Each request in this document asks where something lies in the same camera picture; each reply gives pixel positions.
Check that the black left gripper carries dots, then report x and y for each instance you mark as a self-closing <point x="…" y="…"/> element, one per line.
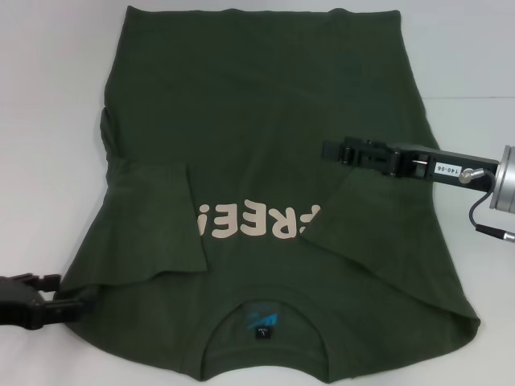
<point x="20" y="301"/>

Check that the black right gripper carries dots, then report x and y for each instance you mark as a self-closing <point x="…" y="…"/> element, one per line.
<point x="475" y="169"/>

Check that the dark green printed t-shirt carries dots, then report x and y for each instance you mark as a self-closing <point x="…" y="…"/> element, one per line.
<point x="257" y="100"/>

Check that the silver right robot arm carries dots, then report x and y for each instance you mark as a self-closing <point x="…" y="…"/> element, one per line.
<point x="506" y="181"/>

